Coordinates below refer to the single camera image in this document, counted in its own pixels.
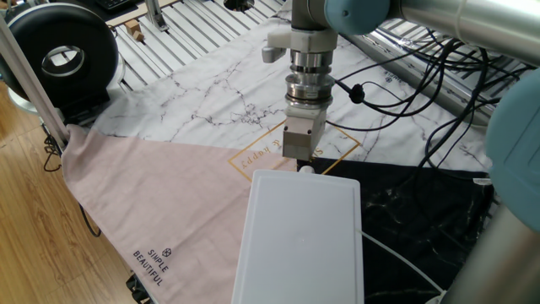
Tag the small wooden block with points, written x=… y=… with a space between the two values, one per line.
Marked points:
x=132 y=26
x=138 y=36

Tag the white plastic drawer cabinet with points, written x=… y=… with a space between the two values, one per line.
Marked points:
x=299 y=236

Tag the translucent white tube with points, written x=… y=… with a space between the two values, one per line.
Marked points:
x=401 y=257

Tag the black plastic clamp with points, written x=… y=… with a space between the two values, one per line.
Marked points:
x=137 y=291

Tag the grey metal bracket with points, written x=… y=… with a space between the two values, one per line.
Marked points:
x=157 y=17

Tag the aluminium frame post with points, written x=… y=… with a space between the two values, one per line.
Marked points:
x=34 y=84

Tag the black round cap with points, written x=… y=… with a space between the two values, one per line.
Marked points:
x=239 y=4

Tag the black keyboard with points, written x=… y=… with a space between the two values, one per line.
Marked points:
x=111 y=3

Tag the marble pink black tablecloth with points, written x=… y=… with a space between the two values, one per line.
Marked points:
x=169 y=190

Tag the silver UR5 robot arm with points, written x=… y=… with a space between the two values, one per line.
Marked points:
x=464 y=21

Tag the aluminium table rail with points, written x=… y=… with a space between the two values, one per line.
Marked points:
x=401 y=67

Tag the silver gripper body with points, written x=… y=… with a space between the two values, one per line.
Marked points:
x=301 y=135

